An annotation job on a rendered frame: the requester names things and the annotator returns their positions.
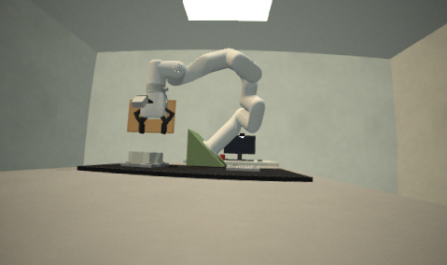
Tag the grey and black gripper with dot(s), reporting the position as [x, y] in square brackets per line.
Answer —
[154, 111]

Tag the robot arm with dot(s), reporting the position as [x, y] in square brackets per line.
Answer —
[249, 116]

